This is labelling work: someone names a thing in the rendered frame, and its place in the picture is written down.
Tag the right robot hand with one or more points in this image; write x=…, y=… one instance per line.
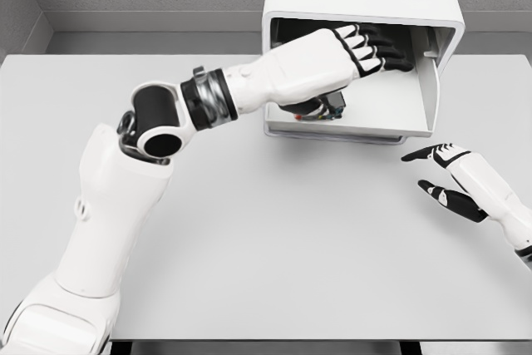
x=482, y=180

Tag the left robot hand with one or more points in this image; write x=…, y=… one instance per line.
x=316, y=64

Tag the black load switch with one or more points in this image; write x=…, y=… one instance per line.
x=336, y=102

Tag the white cabinet drawer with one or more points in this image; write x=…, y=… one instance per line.
x=399, y=120

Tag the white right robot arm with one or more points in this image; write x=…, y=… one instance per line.
x=523, y=226

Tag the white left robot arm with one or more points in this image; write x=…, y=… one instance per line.
x=104, y=205

